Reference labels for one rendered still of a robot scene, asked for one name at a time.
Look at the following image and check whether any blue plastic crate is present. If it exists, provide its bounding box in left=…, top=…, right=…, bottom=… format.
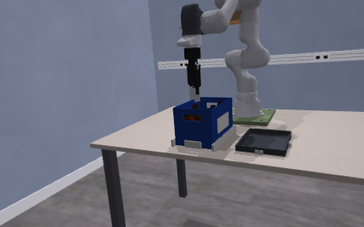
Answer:
left=172, top=97, right=233, bottom=149

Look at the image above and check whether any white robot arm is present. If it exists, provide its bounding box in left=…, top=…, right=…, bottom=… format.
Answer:
left=176, top=0, right=270, bottom=117

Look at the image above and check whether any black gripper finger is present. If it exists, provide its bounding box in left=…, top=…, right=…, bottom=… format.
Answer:
left=186, top=63, right=194, bottom=100
left=189, top=62, right=201, bottom=102

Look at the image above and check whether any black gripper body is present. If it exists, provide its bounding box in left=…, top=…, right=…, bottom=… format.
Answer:
left=184, top=47, right=201, bottom=71

